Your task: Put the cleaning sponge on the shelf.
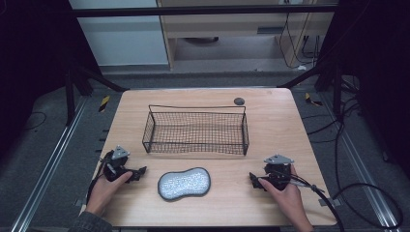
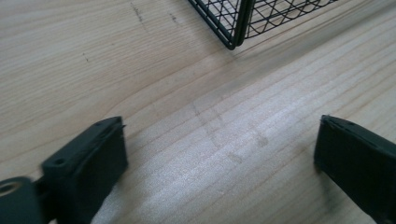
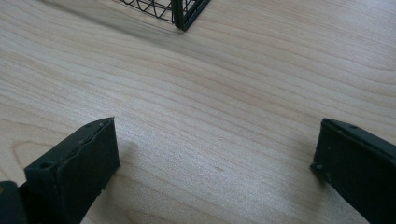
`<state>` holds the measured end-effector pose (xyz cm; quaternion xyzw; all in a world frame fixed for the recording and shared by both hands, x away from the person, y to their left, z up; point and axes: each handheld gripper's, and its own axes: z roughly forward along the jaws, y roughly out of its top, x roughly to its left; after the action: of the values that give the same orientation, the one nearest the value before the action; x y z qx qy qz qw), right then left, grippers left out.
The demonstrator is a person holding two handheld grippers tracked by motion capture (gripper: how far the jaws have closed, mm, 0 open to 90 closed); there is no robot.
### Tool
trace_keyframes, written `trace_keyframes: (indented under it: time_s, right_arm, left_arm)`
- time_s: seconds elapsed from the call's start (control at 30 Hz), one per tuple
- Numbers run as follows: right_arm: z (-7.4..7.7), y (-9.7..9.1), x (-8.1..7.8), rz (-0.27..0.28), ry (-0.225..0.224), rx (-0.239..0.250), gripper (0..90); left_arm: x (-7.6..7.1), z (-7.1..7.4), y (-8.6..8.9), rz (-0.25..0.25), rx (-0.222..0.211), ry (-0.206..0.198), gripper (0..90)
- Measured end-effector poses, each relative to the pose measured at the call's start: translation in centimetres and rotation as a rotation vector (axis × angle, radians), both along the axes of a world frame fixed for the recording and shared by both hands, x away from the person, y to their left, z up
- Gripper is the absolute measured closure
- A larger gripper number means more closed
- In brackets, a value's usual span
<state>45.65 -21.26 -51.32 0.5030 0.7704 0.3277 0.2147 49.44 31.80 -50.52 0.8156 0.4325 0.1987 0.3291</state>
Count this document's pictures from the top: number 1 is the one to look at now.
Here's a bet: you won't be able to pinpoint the aluminium floor rail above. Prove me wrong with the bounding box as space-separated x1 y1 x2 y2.
320 93 402 232
9 96 89 232

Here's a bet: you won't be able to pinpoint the black looped floor cable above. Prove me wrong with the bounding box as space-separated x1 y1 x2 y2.
331 182 404 230

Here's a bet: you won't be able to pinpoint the silver kidney-shaped scrub sponge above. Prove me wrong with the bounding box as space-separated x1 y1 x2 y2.
157 166 212 202

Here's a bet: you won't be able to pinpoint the left hand-held gripper black cable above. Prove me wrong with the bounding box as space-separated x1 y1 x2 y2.
85 154 112 207

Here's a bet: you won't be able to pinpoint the yellow black striped floor tape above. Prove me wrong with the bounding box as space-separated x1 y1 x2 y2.
304 92 324 107
98 95 111 114

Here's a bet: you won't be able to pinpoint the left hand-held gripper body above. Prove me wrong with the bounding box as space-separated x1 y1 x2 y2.
102 144 137 183

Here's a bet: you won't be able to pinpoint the thin black floor cable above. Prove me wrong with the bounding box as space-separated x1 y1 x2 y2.
22 110 48 131

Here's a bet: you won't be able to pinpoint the right hand-held gripper black cable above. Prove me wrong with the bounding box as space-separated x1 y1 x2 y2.
288 175 345 232

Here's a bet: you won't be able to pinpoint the person's left hand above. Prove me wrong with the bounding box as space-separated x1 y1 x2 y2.
84 170 133 218

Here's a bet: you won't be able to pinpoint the black hanging desk cables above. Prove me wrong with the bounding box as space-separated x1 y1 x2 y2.
278 12 324 70

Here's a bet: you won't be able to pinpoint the black wire mesh basket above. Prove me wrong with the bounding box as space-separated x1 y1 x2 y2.
141 104 250 157

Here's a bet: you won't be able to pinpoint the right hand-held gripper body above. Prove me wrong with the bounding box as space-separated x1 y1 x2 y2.
262 154 296 191

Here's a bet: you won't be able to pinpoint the hand-held gripper black cable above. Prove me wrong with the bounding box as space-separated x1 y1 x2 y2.
288 175 345 232
85 154 112 207

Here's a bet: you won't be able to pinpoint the person's right hand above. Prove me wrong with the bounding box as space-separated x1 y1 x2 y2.
257 163 312 223

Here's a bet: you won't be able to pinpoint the black horizontal frame bar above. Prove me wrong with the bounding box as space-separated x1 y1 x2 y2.
71 4 338 18

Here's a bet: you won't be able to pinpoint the white cabinet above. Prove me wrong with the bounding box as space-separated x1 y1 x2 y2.
68 0 170 68

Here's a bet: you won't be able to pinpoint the light wooden desk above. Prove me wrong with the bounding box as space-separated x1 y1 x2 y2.
156 0 337 71

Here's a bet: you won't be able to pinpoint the black metal stand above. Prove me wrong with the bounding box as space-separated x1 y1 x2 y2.
63 59 131 128
278 54 361 119

